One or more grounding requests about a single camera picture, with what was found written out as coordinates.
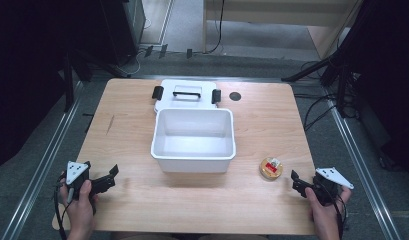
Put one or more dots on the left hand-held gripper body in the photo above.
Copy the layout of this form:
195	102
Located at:
74	171

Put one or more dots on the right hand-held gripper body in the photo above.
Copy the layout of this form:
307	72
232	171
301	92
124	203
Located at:
333	177

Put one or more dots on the person's right hand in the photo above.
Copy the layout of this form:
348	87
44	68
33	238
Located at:
321	213

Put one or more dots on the person's left hand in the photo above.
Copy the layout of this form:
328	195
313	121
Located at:
80	208

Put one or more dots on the round yellow tin red label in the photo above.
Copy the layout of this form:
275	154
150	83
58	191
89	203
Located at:
271	169

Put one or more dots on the black metal stand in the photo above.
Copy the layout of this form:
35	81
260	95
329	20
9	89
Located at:
68	87

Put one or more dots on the white plastic storage box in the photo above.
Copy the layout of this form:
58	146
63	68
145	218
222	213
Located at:
193	141

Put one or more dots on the black round table grommet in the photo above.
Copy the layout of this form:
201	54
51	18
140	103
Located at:
235	96

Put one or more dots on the black curtain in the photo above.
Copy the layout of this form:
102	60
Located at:
18	83
392	66

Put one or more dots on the black tripod stand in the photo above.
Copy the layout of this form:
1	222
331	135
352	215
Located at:
308	69

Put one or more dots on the black power plug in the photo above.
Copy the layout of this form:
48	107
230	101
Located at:
163	51
148	51
189	53

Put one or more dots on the black cabinet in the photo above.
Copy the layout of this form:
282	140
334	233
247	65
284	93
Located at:
122	30

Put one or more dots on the aluminium floor rail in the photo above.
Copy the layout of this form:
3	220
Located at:
42	166
358	163

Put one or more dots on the beige wooden furniture frame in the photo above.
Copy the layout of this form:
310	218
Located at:
258	18

